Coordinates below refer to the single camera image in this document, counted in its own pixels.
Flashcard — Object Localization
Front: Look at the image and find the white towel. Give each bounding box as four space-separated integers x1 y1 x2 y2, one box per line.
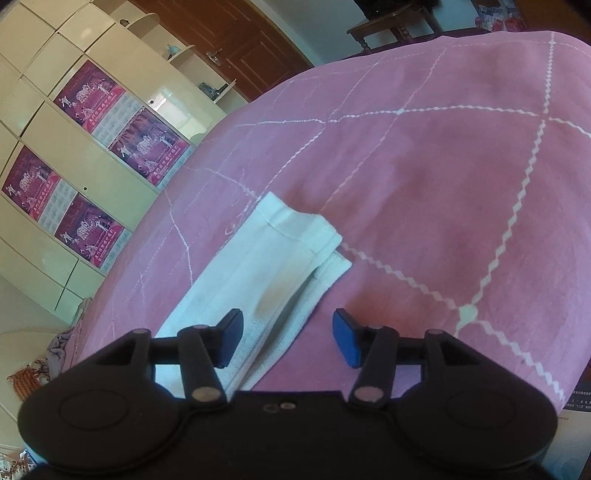
154 191 352 393

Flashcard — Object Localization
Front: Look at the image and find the black bulky object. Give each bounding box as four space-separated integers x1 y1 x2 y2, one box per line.
353 0 439 20

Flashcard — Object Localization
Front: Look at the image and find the colourful bag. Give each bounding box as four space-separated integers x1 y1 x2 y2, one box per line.
475 4 525 32

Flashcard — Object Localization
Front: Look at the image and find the blue shelf item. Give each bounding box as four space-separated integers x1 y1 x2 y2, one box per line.
199 82 232 100

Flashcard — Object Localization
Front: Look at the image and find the purple wall poster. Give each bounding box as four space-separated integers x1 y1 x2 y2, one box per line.
53 59 139 139
54 194 128 271
1 147 75 232
108 108 191 188

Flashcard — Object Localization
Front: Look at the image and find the brown wooden door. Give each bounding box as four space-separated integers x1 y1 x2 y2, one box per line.
134 0 315 103

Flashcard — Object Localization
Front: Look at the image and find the pink checked bedspread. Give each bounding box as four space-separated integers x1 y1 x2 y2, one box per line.
69 30 591 418

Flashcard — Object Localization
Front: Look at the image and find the grey printed box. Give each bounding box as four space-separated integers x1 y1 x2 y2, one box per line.
556 376 591 480

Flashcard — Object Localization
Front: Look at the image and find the cream wardrobe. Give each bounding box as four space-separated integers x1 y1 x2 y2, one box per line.
0 0 242 320

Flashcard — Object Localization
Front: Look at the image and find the grey crumpled cloth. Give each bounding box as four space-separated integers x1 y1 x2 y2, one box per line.
45 327 83 380

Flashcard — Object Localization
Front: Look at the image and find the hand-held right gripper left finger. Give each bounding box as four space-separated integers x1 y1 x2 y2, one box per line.
117 308 245 409

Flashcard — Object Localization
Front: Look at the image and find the wooden table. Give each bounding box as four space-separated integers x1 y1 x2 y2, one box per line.
346 4 447 54

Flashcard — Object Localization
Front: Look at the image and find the orange striped pillow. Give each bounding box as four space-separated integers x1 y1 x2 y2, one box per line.
6 362 52 402

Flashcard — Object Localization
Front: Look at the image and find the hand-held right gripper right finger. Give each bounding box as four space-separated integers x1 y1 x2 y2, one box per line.
332 308 462 409

